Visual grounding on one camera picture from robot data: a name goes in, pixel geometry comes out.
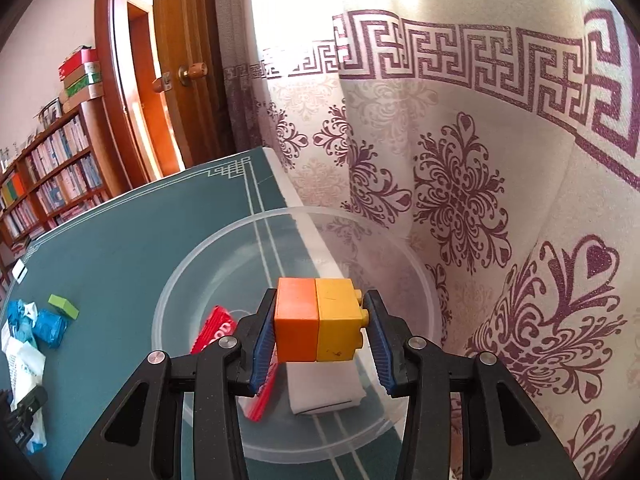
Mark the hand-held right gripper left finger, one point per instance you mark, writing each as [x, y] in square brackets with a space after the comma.
[262, 355]

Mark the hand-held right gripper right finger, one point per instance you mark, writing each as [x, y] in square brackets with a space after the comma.
[380, 355]

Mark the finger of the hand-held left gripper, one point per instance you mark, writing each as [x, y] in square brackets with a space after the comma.
[31, 400]

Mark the white printed snack packet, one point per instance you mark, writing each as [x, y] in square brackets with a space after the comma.
[25, 365]

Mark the orange and yellow toy block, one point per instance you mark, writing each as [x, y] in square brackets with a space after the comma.
[320, 320]

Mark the blue and white biscuit packet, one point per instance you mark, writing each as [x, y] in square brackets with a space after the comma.
[20, 312]

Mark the clear plastic bowl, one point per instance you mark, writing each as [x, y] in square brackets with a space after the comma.
[200, 280]

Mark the green toy block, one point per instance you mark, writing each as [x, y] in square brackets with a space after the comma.
[62, 306]

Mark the red snack packet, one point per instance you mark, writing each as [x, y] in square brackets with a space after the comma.
[215, 330]

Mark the white tissue packet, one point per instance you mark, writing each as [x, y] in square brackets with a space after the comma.
[325, 385]

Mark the small white card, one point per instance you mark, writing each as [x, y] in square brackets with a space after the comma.
[20, 271]

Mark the patterned white purple curtain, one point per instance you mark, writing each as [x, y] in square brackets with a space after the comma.
[450, 160]

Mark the rows of books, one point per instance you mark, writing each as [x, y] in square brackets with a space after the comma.
[55, 160]

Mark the wooden bookshelf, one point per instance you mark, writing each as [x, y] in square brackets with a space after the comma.
[97, 160]

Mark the door latch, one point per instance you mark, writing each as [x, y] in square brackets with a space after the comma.
[162, 82]

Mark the round wooden door knob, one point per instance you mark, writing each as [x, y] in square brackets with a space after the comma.
[194, 72]

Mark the wooden door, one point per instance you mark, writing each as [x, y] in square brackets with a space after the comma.
[185, 20]
[107, 85]

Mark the green and white box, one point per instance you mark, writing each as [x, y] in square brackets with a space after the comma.
[80, 82]

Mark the red box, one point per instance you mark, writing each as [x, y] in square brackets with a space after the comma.
[77, 62]

